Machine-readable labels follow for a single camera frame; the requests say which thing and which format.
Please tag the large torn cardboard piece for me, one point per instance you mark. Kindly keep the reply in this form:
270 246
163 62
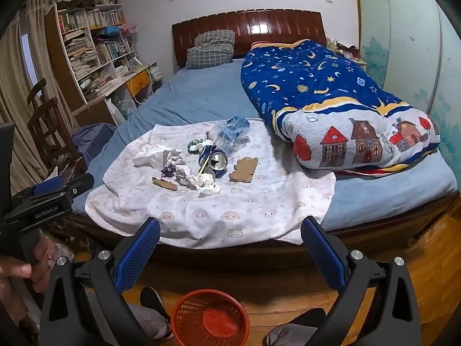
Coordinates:
245 171

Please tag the blue drink can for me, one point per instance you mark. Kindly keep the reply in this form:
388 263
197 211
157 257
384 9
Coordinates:
212 160

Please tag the orange cabinet door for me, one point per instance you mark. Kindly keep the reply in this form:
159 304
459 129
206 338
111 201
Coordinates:
137 82

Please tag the person's right black shoe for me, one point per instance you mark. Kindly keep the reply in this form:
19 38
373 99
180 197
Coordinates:
309 317

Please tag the wooden chair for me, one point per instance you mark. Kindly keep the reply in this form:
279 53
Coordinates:
50 122

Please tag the person's left grey trouser leg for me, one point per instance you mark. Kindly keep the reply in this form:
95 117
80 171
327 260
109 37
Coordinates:
144 322

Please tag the person's black shoe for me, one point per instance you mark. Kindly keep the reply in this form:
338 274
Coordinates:
153 301
309 317

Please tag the green wrapper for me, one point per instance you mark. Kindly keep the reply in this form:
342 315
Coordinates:
194 146

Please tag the lined white paper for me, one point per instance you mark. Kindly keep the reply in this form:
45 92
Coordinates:
184 174

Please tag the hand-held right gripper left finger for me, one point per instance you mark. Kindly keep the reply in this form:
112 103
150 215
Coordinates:
140 252

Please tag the light green wardrobe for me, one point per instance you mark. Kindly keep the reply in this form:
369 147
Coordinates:
407 43

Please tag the grey checked pillow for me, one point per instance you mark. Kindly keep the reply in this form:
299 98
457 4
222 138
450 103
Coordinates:
210 50

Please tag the wooden bed frame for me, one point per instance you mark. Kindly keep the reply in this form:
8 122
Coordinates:
252 25

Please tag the white printed cloth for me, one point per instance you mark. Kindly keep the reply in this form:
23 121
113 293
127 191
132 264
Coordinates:
252 209

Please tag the blue star printed blanket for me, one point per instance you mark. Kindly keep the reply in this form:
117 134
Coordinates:
306 79

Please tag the wooden bookshelf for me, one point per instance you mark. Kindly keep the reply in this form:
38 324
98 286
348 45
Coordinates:
54 50

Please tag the small crumpled white paper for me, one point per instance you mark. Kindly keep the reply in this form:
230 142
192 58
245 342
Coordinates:
176 158

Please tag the beige curtain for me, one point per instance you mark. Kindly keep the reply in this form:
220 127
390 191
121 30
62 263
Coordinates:
14 90

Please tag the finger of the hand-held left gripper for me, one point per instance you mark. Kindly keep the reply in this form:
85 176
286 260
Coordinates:
46 186
77 183

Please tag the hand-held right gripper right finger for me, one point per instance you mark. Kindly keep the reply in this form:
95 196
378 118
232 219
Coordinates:
322 252

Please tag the person's left hand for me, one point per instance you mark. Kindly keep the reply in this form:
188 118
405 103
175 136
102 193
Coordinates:
19 269

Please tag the collection of books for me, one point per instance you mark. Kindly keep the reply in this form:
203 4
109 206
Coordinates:
83 54

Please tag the crushed clear plastic bottle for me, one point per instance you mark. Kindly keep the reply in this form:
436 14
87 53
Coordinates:
230 129

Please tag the wooden stick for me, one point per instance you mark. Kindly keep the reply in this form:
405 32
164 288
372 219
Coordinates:
201 168

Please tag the red striped cloth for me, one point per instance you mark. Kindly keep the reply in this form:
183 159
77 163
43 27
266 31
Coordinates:
371 171

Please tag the blue cloth pile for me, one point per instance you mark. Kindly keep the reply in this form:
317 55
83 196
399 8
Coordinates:
92 137

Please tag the person's left black shoe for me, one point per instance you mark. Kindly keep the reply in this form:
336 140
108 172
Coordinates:
153 301

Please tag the red plastic basket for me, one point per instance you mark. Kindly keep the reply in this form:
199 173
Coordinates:
216 322

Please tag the person's grey trouser leg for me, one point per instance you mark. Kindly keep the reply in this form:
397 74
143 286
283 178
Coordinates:
144 322
288 337

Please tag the large crumpled white tissue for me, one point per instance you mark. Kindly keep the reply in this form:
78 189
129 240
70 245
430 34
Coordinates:
149 156

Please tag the bed with white sheet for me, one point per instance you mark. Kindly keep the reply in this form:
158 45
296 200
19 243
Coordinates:
201 93

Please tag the cluttered bedside table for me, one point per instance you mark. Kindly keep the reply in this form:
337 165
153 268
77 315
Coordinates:
345 50

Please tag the person's right grey trouser leg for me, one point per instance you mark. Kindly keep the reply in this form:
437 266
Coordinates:
288 337

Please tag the small torn cardboard piece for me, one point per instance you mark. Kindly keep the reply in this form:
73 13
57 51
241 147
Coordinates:
164 183

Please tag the crumpled purple wrapper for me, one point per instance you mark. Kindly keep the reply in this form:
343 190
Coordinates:
168 172

